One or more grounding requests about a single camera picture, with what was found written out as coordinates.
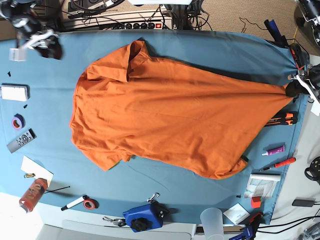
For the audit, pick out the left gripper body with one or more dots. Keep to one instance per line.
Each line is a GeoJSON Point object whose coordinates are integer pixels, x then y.
{"type": "Point", "coordinates": [310, 81]}

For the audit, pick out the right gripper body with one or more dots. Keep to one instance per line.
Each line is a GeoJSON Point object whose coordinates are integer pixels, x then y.
{"type": "Point", "coordinates": [29, 36]}

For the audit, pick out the orange t-shirt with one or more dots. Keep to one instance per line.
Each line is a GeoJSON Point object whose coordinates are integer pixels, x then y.
{"type": "Point", "coordinates": [129, 103]}

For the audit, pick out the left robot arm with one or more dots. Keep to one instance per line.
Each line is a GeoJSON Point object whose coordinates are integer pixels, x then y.
{"type": "Point", "coordinates": [308, 21]}

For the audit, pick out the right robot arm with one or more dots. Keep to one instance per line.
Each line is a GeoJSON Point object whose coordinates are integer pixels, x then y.
{"type": "Point", "coordinates": [22, 11]}

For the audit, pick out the orange black clamp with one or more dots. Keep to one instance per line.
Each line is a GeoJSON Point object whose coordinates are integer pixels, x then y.
{"type": "Point", "coordinates": [298, 55]}

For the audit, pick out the orange black utility knife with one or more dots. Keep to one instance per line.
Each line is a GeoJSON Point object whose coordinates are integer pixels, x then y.
{"type": "Point", "coordinates": [283, 119]}

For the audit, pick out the white rectangular box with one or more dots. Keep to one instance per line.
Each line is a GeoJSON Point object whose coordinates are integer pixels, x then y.
{"type": "Point", "coordinates": [14, 92]}

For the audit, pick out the purple tube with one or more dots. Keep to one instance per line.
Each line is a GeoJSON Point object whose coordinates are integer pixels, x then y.
{"type": "Point", "coordinates": [274, 151]}

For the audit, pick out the purple tape roll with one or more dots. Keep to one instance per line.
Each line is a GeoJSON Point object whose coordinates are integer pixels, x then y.
{"type": "Point", "coordinates": [18, 122]}

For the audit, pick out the grey remote control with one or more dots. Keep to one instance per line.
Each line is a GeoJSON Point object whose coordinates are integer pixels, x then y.
{"type": "Point", "coordinates": [21, 140]}

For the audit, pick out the black power brick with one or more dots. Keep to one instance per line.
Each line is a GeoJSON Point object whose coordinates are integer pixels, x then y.
{"type": "Point", "coordinates": [303, 202]}

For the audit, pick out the blue table cloth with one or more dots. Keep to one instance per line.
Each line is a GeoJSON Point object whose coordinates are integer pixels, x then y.
{"type": "Point", "coordinates": [49, 109]}

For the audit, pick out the white paper sheet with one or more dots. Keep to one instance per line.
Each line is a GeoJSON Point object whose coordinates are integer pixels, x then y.
{"type": "Point", "coordinates": [31, 167]}

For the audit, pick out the small red cube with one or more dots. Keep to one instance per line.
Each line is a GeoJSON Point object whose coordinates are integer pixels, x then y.
{"type": "Point", "coordinates": [255, 202]}

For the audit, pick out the AA battery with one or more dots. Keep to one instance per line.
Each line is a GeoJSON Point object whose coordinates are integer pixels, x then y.
{"type": "Point", "coordinates": [29, 175]}

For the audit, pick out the thin black rod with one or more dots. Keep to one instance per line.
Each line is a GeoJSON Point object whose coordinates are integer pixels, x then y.
{"type": "Point", "coordinates": [58, 189]}

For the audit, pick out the white card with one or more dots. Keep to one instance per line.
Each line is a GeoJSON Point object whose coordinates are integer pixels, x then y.
{"type": "Point", "coordinates": [236, 214]}

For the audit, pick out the red drink can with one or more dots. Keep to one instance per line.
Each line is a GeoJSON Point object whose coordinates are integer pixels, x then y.
{"type": "Point", "coordinates": [33, 194]}

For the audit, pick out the white marker pen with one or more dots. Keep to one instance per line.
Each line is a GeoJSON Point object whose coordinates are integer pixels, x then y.
{"type": "Point", "coordinates": [74, 202]}

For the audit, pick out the blue spring clamp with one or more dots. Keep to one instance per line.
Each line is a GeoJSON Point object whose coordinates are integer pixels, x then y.
{"type": "Point", "coordinates": [250, 230]}

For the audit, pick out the clear plastic cup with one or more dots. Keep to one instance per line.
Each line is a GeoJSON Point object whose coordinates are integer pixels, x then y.
{"type": "Point", "coordinates": [212, 223]}

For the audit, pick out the red tape roll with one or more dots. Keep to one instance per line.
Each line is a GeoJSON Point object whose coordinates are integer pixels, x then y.
{"type": "Point", "coordinates": [90, 204]}

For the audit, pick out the silver carabiner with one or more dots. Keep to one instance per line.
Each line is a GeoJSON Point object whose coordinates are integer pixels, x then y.
{"type": "Point", "coordinates": [153, 198]}

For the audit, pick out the silver key clip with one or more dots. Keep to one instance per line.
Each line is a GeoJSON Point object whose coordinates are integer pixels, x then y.
{"type": "Point", "coordinates": [119, 222]}

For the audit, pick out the blue plastic clamp block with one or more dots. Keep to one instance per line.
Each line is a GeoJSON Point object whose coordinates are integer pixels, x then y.
{"type": "Point", "coordinates": [146, 217]}

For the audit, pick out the red handled screwdriver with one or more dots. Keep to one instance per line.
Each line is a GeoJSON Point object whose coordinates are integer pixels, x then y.
{"type": "Point", "coordinates": [279, 164]}

